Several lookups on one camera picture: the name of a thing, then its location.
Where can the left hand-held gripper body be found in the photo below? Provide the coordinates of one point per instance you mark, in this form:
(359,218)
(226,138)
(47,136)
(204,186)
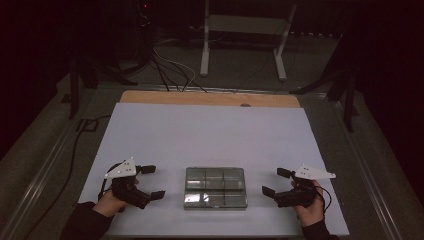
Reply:
(126,190)

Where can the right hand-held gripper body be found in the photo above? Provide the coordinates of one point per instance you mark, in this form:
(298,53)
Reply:
(296,196)

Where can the clear plastic compartment box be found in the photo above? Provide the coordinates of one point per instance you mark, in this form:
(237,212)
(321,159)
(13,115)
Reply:
(215,188)

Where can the person's right hand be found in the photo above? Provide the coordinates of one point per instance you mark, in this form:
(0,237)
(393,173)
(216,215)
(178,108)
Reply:
(311,213)

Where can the person's left hand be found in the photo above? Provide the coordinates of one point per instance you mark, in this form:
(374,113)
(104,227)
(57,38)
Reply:
(108,206)

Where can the white table cover sheet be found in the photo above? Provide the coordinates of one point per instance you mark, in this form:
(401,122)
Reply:
(200,133)

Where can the black tripod stand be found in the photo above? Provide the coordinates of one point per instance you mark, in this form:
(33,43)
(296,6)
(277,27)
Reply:
(348,90)

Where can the dark equipment with red light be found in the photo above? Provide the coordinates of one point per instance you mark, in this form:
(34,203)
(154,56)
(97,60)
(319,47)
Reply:
(140,30)

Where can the white metal stand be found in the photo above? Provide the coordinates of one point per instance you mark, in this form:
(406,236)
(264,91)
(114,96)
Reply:
(245,25)

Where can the metal floor rail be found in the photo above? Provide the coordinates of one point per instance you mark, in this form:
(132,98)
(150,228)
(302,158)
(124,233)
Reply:
(36,180)
(370,173)

